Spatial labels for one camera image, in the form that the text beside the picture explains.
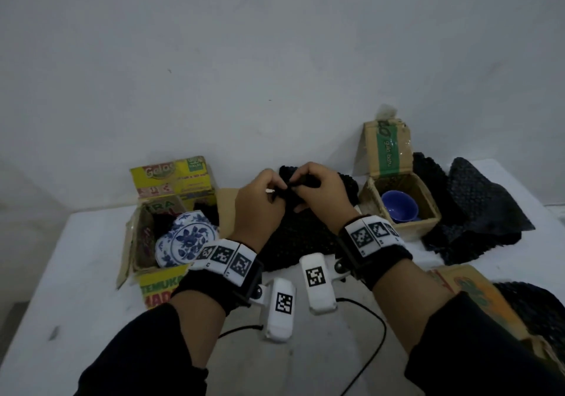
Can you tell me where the person's left hand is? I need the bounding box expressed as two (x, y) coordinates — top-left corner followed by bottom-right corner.
(229, 169), (288, 251)

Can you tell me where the person's right hand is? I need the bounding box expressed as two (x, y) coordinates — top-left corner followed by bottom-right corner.
(289, 162), (361, 233)

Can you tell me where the black bubble wrap sheet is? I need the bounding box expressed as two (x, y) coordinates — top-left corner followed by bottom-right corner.
(492, 281), (565, 353)
(257, 165), (361, 273)
(412, 152), (536, 266)

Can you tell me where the person's left forearm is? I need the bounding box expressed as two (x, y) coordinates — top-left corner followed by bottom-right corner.
(74, 292), (227, 396)

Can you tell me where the person's right forearm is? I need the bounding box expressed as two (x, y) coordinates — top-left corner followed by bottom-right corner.
(373, 259), (565, 396)

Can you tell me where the black wristband with marker tiles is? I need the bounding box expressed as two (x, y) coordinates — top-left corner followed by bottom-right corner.
(335, 215), (414, 291)
(171, 238), (264, 317)

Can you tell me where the blue ceramic cup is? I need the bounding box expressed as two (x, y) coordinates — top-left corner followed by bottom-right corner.
(381, 190), (421, 224)

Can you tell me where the yellow cardboard box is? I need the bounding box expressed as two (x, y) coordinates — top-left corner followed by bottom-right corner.
(116, 156), (240, 311)

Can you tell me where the brown box with green print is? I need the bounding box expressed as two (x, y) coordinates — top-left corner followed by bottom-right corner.
(357, 118), (442, 242)

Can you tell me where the blue white floral plate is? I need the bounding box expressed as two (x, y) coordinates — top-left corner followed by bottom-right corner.
(155, 210), (220, 269)

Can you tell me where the brown cardboard box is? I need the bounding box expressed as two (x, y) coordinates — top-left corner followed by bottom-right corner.
(426, 264), (565, 376)

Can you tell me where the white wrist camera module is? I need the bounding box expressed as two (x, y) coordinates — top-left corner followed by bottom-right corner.
(260, 277), (297, 344)
(300, 253), (338, 315)

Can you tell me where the black cable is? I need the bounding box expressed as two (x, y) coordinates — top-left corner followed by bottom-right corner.
(218, 324), (265, 339)
(335, 297), (388, 396)

